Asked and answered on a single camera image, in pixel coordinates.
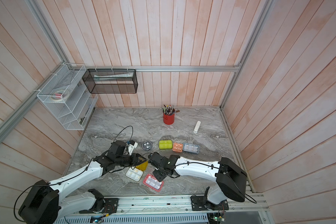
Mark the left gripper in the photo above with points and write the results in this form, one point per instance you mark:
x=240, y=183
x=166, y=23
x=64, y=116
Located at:
x=134, y=162

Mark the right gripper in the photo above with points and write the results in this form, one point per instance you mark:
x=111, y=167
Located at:
x=155, y=173

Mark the red pillbox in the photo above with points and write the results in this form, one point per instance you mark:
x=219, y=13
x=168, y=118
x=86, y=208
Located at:
x=151, y=182

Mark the green lid white pillbox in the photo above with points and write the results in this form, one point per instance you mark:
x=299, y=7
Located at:
x=165, y=144

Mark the orange pillbox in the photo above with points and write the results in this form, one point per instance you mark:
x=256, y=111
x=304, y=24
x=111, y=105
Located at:
x=177, y=147

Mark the blue pillbox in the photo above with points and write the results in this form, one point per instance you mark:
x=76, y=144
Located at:
x=191, y=148

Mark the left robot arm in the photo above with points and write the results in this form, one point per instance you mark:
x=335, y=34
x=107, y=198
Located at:
x=48, y=201

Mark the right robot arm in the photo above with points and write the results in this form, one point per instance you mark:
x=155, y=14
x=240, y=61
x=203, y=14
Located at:
x=229, y=179

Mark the yellow lid white pillbox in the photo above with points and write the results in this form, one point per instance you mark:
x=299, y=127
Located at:
x=136, y=173

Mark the red pen cup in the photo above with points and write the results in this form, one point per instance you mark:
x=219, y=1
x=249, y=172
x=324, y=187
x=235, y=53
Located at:
x=168, y=119

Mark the white rectangular device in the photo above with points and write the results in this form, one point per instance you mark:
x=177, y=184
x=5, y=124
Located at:
x=197, y=126

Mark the black mesh basket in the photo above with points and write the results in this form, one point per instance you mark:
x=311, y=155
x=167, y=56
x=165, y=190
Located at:
x=111, y=81

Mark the tape roll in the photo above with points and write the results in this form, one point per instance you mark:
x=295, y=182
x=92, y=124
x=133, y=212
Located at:
x=58, y=96

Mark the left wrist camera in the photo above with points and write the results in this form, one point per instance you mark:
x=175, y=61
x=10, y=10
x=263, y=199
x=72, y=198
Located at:
x=131, y=146

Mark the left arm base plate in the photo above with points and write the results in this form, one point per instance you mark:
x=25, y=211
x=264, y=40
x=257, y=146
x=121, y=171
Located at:
x=106, y=205

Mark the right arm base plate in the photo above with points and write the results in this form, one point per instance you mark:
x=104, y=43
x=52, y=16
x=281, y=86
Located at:
x=201, y=203

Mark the white wire shelf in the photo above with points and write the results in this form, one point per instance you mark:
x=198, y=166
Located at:
x=73, y=113

